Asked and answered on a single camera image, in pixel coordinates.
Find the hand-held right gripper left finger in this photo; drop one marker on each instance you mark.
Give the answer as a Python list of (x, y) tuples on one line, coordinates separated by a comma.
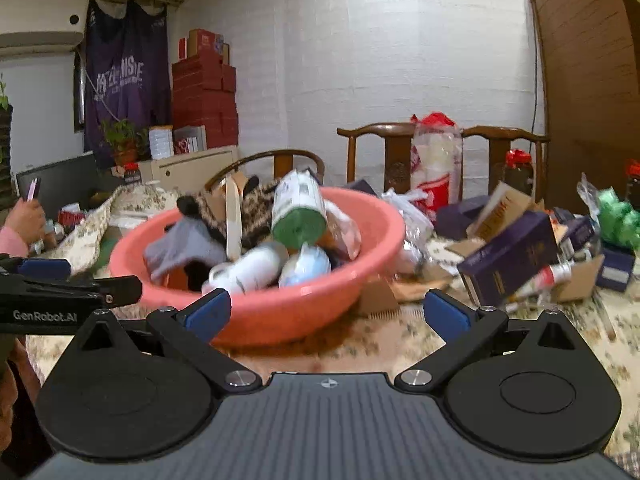
[(210, 312)]

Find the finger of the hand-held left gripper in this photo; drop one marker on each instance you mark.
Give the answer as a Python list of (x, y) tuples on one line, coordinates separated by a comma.
[(90, 290), (45, 268)]

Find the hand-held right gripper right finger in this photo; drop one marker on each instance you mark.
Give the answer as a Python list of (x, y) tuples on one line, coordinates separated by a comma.
[(447, 312)]

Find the white plastic bottle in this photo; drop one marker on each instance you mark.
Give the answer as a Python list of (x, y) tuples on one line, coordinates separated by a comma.
[(255, 267)]

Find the grey cloth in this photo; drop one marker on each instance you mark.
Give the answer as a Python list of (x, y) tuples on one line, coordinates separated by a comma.
[(185, 247)]

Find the pink plastic basin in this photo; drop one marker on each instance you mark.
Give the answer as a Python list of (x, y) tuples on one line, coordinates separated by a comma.
[(300, 310)]

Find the leopard print pouch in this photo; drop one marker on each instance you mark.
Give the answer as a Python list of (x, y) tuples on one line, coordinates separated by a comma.
[(257, 225)]

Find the white garbage bag roll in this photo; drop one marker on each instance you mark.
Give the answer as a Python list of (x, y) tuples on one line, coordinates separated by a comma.
[(300, 200)]

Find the person's left forearm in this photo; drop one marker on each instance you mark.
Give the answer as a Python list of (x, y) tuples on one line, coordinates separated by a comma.
[(12, 400)]

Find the another person's forearm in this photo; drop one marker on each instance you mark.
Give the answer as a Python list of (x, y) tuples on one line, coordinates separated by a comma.
[(12, 242)]

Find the floral cloth covered desktop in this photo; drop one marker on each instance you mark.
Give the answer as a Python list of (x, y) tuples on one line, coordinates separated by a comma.
[(615, 350)]

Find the cardboard flap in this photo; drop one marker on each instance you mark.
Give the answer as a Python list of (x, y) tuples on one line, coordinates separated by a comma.
[(380, 300), (582, 280)]

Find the pink phone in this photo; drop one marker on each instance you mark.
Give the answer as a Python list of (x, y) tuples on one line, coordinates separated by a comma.
[(33, 190)]

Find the large dark purple box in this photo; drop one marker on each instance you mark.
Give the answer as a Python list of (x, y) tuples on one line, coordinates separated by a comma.
[(510, 260)]

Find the black monitor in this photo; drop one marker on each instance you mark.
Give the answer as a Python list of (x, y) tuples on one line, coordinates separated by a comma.
[(60, 185)]

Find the clear plastic bag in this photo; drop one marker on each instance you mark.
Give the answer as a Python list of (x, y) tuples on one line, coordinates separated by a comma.
[(410, 230)]

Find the white flat board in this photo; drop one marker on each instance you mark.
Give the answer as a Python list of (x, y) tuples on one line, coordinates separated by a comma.
[(233, 220)]

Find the low dark purple box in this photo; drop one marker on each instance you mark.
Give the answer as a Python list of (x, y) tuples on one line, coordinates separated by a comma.
[(457, 217)]

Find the blue face mask pack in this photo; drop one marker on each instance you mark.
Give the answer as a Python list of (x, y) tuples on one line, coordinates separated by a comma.
[(305, 267)]

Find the open cardboard box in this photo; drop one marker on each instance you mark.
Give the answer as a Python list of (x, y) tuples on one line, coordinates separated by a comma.
[(500, 210)]

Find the black slatted rack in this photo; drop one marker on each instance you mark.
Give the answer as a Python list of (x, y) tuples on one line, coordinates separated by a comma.
[(5, 160)]

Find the small red-cap bottle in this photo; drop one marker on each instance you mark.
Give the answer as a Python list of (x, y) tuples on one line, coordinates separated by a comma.
[(132, 174)]

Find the bag of paper cups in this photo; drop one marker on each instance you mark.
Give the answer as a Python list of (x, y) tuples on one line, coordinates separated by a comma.
[(437, 170)]

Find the white cabinet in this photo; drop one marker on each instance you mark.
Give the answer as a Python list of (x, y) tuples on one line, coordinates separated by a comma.
[(190, 170)]

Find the potted plant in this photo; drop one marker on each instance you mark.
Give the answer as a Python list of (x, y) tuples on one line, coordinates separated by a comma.
[(125, 145)]

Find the red-cap dark jar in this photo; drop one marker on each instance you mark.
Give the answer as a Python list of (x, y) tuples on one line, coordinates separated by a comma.
[(517, 175), (632, 177)]

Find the small dark purple box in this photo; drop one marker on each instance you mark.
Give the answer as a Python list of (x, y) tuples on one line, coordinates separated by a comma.
[(580, 232)]

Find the round-back wooden chair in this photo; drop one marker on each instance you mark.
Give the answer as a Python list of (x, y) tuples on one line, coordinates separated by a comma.
[(282, 160)]

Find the dark blue box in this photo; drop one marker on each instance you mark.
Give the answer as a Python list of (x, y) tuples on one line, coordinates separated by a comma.
[(615, 270)]

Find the red and white carton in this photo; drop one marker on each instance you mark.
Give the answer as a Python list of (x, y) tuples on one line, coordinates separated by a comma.
[(190, 140)]

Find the crinkled clear plastic wrap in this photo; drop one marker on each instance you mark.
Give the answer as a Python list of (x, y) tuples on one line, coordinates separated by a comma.
[(587, 190)]

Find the green ribbon ball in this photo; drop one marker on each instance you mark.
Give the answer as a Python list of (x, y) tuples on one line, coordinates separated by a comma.
[(620, 220)]

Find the purple banner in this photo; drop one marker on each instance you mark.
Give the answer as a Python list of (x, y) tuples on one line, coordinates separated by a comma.
[(125, 85)]

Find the stack of red boxes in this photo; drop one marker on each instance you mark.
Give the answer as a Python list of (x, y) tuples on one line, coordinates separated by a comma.
[(205, 95)]

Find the white air conditioner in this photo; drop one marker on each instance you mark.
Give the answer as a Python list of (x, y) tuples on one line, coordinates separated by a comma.
[(35, 20)]

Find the wooden wardrobe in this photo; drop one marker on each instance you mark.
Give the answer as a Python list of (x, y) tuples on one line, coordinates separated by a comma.
[(585, 60)]

